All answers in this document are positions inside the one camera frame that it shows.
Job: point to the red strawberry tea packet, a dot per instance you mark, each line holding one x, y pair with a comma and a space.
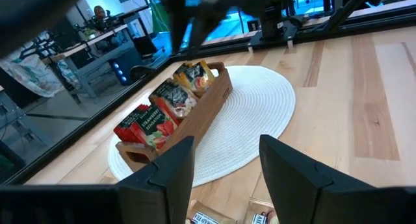
152, 126
128, 130

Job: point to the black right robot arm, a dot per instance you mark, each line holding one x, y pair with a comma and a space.
273, 26

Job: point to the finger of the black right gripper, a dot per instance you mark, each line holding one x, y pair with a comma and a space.
178, 29
201, 32

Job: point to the person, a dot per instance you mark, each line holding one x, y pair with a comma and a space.
100, 13

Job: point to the wooden tea organizer box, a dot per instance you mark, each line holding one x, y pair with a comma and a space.
201, 117

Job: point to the beige tea packet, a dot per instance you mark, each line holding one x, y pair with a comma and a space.
260, 216
174, 95
208, 216

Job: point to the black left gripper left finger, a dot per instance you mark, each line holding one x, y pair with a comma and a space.
156, 185

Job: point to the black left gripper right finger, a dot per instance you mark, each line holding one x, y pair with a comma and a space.
292, 185

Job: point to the yellow tea packet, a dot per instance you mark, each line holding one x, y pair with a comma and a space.
196, 76

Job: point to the wooden top grey desk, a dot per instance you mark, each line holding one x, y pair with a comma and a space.
94, 39

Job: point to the black computer tower lit fans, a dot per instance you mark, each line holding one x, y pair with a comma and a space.
126, 66

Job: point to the white round woven placemat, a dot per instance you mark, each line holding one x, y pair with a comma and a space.
253, 113

